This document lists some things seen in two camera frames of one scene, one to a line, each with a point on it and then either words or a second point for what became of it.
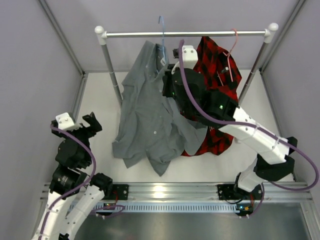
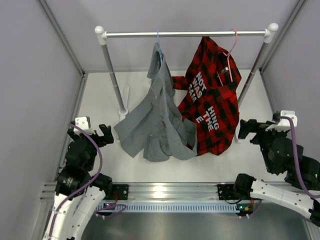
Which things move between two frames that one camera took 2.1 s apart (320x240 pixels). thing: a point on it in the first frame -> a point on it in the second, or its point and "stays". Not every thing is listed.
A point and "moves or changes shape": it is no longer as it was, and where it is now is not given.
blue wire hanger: x=163 y=49 -> x=158 y=40
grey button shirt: x=151 y=120 moves or changes shape
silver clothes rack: x=268 y=34 stays
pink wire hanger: x=228 y=54 stays
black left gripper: x=95 y=126 -> x=106 y=131
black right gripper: x=168 y=80 -> x=252 y=126
